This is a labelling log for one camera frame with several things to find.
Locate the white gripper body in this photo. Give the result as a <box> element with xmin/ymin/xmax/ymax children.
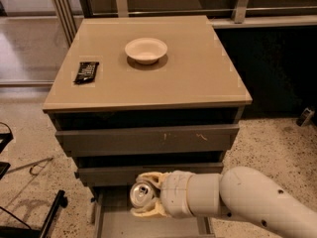
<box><xmin>159</xmin><ymin>171</ymin><xmax>193</xmax><ymax>218</ymax></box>

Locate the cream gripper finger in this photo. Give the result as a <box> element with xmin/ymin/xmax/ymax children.
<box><xmin>131</xmin><ymin>198</ymin><xmax>169</xmax><ymax>218</ymax></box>
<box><xmin>136</xmin><ymin>172</ymin><xmax>166</xmax><ymax>189</ymax></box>

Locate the silver 7up can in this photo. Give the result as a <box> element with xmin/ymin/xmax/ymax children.
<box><xmin>130</xmin><ymin>181</ymin><xmax>159</xmax><ymax>208</ymax></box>

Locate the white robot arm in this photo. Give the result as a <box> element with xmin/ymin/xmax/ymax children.
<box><xmin>130</xmin><ymin>167</ymin><xmax>317</xmax><ymax>238</ymax></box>

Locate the middle grey drawer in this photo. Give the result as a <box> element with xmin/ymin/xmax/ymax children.
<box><xmin>75</xmin><ymin>163</ymin><xmax>224</xmax><ymax>187</ymax></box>

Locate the grey drawer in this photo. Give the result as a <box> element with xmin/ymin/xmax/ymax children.
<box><xmin>75</xmin><ymin>163</ymin><xmax>224</xmax><ymax>187</ymax></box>
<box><xmin>93</xmin><ymin>186</ymin><xmax>216</xmax><ymax>238</ymax></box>
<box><xmin>55</xmin><ymin>124</ymin><xmax>239</xmax><ymax>157</ymax></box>

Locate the bottom grey drawer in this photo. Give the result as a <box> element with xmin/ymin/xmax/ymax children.
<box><xmin>93</xmin><ymin>186</ymin><xmax>216</xmax><ymax>238</ymax></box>

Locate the top grey drawer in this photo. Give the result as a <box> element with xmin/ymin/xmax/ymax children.
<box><xmin>55</xmin><ymin>124</ymin><xmax>239</xmax><ymax>157</ymax></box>

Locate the grey drawer cabinet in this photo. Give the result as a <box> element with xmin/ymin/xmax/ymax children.
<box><xmin>42</xmin><ymin>15</ymin><xmax>254</xmax><ymax>238</ymax></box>

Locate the white paper bowl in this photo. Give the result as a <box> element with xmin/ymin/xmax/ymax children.
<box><xmin>125</xmin><ymin>38</ymin><xmax>167</xmax><ymax>64</ymax></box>

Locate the black snack packet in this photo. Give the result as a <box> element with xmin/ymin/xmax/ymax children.
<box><xmin>74</xmin><ymin>61</ymin><xmax>99</xmax><ymax>84</ymax></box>

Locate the black chair base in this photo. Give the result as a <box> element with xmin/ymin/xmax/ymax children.
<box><xmin>0</xmin><ymin>122</ymin><xmax>68</xmax><ymax>238</ymax></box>

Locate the small grey floor device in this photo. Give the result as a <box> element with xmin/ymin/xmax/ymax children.
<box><xmin>296</xmin><ymin>106</ymin><xmax>316</xmax><ymax>127</ymax></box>

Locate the grey cable on floor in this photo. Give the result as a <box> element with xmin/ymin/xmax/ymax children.
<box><xmin>5</xmin><ymin>156</ymin><xmax>54</xmax><ymax>177</ymax></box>

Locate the metal railing frame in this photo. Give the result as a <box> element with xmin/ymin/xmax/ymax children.
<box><xmin>53</xmin><ymin>0</ymin><xmax>317</xmax><ymax>43</ymax></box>

